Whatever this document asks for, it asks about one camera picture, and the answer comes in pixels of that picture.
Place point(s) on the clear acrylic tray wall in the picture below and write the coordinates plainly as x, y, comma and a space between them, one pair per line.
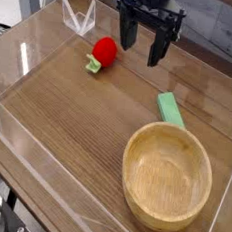
63, 130

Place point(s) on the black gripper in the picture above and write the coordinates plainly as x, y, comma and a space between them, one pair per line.
163, 10

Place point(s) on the green rectangular block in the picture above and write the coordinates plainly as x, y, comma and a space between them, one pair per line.
169, 110

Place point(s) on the black device bottom left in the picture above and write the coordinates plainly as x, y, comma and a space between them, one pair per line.
1, 219

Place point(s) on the red plush fruit green stem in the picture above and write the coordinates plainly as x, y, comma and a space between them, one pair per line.
103, 55

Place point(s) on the wooden bowl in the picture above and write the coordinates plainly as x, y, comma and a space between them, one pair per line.
166, 175

